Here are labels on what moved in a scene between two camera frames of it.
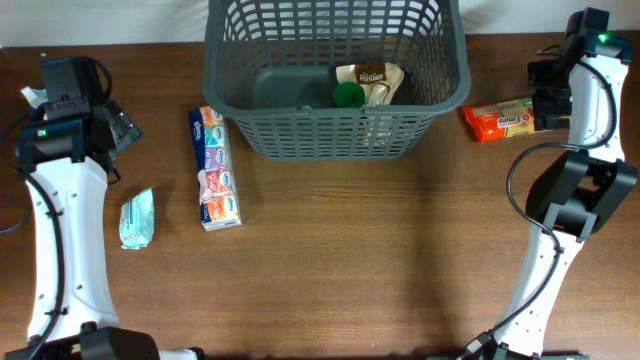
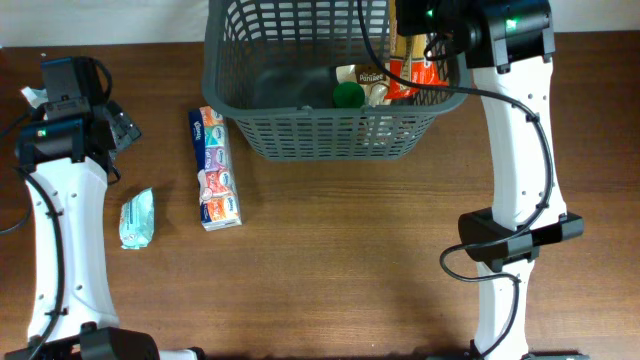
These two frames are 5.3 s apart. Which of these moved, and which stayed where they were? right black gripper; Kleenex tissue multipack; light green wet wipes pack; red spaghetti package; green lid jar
Moved: right black gripper; red spaghetti package
Stayed: light green wet wipes pack; green lid jar; Kleenex tissue multipack
